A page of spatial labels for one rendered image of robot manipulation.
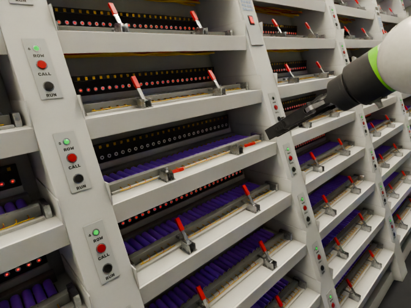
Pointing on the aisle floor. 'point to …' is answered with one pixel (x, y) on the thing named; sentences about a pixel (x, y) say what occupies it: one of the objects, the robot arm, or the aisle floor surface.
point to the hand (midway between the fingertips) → (281, 128)
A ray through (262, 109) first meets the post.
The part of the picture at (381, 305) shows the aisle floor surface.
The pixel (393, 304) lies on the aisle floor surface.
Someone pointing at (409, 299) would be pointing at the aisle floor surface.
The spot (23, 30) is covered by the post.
